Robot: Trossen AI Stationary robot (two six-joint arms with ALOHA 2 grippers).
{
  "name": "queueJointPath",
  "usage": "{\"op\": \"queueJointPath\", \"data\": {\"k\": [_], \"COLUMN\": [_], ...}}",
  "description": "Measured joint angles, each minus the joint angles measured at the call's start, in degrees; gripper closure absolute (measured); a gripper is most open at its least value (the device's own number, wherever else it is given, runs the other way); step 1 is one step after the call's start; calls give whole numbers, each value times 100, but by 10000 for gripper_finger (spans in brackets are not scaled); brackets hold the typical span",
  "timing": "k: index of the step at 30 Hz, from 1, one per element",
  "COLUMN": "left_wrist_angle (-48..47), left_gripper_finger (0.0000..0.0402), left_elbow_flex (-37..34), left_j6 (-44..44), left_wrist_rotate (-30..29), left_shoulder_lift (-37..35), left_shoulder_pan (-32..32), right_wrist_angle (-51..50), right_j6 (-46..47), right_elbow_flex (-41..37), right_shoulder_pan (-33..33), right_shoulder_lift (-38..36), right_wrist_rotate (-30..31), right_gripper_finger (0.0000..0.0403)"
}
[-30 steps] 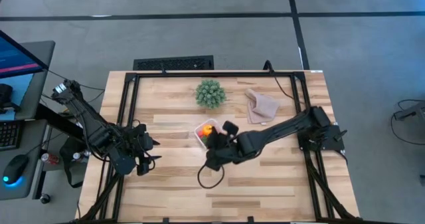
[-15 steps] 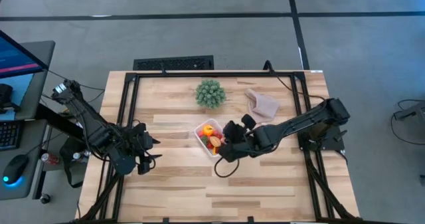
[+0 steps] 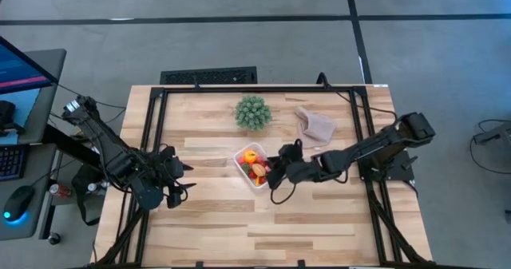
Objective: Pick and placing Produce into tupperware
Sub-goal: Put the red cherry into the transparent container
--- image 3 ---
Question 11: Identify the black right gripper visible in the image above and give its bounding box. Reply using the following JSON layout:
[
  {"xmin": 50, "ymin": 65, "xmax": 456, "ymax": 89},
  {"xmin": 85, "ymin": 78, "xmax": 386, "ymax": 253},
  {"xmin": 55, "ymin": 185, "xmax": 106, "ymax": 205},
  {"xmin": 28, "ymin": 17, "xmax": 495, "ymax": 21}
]
[{"xmin": 266, "ymin": 143, "xmax": 323, "ymax": 191}]

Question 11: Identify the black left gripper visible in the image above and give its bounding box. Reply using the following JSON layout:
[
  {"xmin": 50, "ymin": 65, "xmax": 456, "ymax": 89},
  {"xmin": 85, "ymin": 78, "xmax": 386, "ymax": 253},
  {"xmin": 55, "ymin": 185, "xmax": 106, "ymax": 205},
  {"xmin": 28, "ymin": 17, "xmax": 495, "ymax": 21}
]
[{"xmin": 153, "ymin": 144, "xmax": 198, "ymax": 209}]

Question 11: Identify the clear plastic tupperware container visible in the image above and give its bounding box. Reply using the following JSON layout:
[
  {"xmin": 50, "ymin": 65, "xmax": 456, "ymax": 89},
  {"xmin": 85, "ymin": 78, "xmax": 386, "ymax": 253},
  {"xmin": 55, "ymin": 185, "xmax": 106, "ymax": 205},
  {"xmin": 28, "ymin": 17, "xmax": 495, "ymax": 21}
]
[{"xmin": 233, "ymin": 141, "xmax": 273, "ymax": 190}]

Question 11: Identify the beige folded cloth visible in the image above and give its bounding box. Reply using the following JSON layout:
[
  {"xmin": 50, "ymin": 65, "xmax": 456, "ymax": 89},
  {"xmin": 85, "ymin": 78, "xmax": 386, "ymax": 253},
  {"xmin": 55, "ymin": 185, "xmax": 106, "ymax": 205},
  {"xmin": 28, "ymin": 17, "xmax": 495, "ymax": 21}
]
[{"xmin": 294, "ymin": 105, "xmax": 337, "ymax": 149}]

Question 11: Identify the green artificial plant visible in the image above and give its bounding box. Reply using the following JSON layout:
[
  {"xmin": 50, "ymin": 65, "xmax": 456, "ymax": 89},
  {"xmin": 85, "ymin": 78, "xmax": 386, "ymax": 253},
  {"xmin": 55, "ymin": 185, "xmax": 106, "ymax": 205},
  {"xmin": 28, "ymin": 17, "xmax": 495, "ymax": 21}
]
[{"xmin": 234, "ymin": 95, "xmax": 273, "ymax": 132}]

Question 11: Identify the small bottle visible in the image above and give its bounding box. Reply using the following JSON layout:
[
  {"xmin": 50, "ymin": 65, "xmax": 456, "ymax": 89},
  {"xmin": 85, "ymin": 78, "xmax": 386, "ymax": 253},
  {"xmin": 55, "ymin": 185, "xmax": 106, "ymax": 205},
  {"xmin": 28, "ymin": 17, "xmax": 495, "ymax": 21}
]
[{"xmin": 86, "ymin": 180, "xmax": 110, "ymax": 195}]

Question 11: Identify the black floor vent grate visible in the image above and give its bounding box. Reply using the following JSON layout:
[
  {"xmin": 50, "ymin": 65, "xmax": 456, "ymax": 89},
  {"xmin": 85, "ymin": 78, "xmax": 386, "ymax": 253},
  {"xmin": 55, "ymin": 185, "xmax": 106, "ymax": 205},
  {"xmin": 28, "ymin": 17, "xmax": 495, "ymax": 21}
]
[{"xmin": 160, "ymin": 65, "xmax": 259, "ymax": 85}]

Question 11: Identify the red soda can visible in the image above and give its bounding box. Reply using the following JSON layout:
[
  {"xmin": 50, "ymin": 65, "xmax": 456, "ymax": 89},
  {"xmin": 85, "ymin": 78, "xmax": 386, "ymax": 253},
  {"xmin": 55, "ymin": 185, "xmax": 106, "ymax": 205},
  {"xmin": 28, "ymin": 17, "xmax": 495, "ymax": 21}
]
[{"xmin": 48, "ymin": 183, "xmax": 73, "ymax": 199}]

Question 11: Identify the black computer mouse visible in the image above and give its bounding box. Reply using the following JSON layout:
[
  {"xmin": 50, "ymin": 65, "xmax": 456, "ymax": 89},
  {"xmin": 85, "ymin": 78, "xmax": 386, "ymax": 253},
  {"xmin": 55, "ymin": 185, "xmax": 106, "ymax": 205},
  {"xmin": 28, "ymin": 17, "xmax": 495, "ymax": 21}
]
[{"xmin": 2, "ymin": 185, "xmax": 34, "ymax": 224}]

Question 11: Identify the black keyboard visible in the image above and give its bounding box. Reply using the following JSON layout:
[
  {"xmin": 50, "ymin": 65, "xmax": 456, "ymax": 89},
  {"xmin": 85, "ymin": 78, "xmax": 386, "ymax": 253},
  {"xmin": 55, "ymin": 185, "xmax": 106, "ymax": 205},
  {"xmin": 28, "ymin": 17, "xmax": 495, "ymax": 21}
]
[{"xmin": 0, "ymin": 144, "xmax": 28, "ymax": 182}]

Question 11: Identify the grey desk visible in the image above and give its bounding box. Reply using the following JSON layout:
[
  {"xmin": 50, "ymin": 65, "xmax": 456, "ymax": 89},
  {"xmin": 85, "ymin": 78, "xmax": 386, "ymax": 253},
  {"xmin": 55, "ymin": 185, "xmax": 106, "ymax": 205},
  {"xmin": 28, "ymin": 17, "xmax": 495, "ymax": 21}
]
[{"xmin": 0, "ymin": 48, "xmax": 68, "ymax": 242}]

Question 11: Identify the black monitor stand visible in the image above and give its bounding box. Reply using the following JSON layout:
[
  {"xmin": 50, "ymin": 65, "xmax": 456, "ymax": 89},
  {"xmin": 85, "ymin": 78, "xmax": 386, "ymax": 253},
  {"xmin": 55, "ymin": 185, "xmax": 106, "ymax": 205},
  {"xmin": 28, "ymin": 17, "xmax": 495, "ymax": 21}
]
[{"xmin": 0, "ymin": 100, "xmax": 26, "ymax": 137}]

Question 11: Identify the computer monitor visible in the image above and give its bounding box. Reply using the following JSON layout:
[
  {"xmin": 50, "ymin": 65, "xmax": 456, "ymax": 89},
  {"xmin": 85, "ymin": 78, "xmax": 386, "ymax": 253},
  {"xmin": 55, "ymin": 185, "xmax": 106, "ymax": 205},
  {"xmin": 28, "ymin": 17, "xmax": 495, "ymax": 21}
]
[{"xmin": 0, "ymin": 35, "xmax": 60, "ymax": 147}]

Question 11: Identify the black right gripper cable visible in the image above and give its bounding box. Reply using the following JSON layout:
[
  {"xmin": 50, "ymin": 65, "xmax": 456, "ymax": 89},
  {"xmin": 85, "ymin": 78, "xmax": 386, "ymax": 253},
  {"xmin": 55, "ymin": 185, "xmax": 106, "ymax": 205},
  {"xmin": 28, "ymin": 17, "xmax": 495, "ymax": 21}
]
[{"xmin": 270, "ymin": 176, "xmax": 297, "ymax": 206}]

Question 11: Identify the black aluminium table frame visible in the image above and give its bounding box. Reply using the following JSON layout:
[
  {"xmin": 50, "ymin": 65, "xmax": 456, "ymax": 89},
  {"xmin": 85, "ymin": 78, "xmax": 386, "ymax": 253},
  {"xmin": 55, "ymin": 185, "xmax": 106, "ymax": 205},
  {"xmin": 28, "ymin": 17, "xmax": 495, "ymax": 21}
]
[{"xmin": 90, "ymin": 84, "xmax": 433, "ymax": 269}]

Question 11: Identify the black table power cable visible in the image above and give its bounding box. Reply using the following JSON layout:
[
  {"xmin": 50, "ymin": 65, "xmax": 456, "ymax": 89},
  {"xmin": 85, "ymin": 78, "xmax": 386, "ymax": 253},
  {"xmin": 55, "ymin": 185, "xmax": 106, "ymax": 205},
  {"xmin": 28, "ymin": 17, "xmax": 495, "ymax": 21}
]
[{"xmin": 316, "ymin": 72, "xmax": 398, "ymax": 117}]

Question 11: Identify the black monitor cable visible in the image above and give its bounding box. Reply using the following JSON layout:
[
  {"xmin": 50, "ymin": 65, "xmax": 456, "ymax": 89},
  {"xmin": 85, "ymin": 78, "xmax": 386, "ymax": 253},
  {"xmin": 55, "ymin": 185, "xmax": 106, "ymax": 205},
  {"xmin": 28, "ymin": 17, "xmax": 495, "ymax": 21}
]
[{"xmin": 53, "ymin": 82, "xmax": 127, "ymax": 111}]

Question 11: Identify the black floor cable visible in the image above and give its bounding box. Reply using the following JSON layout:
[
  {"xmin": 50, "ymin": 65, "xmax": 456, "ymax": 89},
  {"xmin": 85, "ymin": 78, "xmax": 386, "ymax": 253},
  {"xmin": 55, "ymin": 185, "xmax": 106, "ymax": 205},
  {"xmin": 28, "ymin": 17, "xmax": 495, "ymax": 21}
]
[{"xmin": 469, "ymin": 119, "xmax": 511, "ymax": 178}]

